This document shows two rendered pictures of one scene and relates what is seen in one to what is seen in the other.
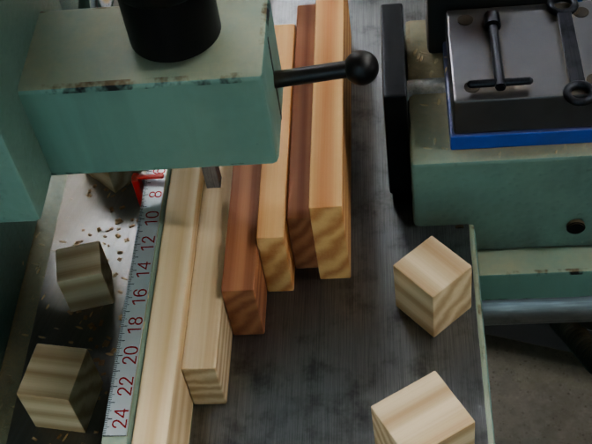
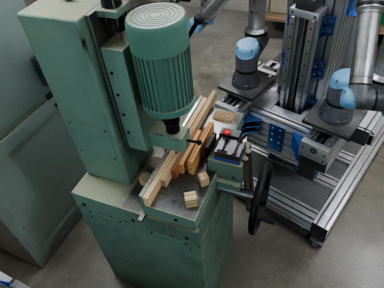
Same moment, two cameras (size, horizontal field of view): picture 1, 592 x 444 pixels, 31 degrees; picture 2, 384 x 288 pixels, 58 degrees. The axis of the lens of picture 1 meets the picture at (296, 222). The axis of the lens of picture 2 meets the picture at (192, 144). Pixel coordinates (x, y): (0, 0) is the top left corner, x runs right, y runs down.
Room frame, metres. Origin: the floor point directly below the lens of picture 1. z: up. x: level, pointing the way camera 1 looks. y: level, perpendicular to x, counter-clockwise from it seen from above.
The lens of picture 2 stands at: (-0.40, -0.28, 1.91)
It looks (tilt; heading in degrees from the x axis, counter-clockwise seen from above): 45 degrees down; 17
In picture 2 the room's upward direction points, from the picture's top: 6 degrees counter-clockwise
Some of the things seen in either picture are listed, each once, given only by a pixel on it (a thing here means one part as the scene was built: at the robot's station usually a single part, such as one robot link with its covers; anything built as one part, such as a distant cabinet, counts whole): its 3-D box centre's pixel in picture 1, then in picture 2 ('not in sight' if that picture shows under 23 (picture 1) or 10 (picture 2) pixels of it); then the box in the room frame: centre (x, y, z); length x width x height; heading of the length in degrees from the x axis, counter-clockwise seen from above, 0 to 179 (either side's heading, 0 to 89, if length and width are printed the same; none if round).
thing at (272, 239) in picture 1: (282, 150); (191, 151); (0.51, 0.00, 0.93); 0.20 x 0.02 x 0.06; 170
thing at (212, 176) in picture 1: (207, 156); not in sight; (0.47, 0.05, 0.97); 0.01 x 0.01 x 0.05; 80
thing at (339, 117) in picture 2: not in sight; (337, 107); (0.94, -0.59, 0.87); 0.15 x 0.15 x 0.10
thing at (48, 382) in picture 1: (61, 388); (146, 179); (0.42, 0.18, 0.82); 0.04 x 0.04 x 0.05; 71
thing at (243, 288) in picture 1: (254, 171); (185, 153); (0.50, 0.02, 0.92); 0.23 x 0.02 x 0.05; 170
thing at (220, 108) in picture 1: (159, 93); (170, 137); (0.48, 0.07, 1.03); 0.14 x 0.07 x 0.09; 80
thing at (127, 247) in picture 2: not in sight; (168, 227); (0.49, 0.17, 0.36); 0.58 x 0.45 x 0.71; 80
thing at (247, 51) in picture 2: not in sight; (247, 54); (1.17, -0.15, 0.98); 0.13 x 0.12 x 0.14; 167
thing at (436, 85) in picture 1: (440, 96); (218, 150); (0.51, -0.11, 0.95); 0.09 x 0.07 x 0.09; 170
